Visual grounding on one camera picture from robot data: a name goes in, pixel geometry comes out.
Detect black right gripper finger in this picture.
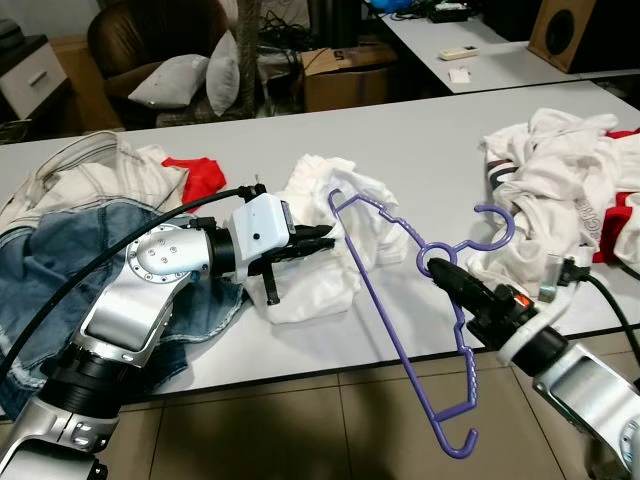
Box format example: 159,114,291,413
430,260,483,299
438,278,477,313

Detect purple plastic hanger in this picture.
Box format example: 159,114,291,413
328,187,517,460

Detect plain white garment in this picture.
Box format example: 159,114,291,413
268,153,413,324

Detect small red garment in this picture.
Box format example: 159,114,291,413
160,157,227,206

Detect red garment under white pile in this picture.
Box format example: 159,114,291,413
588,128,640,264

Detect brown cardboard box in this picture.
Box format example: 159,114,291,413
298,45,398,113

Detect grey upright pillow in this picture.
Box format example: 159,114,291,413
205,30,243,118

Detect grey metal pole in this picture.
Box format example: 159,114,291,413
235,0,263,111

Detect grey square pillow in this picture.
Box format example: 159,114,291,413
128,55,211,109

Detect cream striped garment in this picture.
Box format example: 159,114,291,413
0,130,191,236

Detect white remote control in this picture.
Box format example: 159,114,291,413
440,45,483,60

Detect blue denim jeans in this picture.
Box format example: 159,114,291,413
0,200,249,419

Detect blue plastic object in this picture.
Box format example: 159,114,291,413
365,0,433,16

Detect small black device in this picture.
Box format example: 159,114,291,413
430,3,473,23

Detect brown leather chair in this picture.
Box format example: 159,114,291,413
88,0,233,126

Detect brown wooden speaker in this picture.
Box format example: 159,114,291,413
528,0,640,74

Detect white drawer unit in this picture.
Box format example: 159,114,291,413
0,35,73,126

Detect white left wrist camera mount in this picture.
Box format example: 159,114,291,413
228,193,298,283

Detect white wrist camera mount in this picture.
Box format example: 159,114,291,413
228,193,298,283
497,257,588,363

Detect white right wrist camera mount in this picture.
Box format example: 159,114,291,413
497,257,588,363

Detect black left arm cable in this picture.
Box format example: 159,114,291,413
0,184,263,386

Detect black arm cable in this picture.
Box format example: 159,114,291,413
0,184,263,386
578,272,640,339

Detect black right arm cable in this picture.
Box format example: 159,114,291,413
578,272,640,339

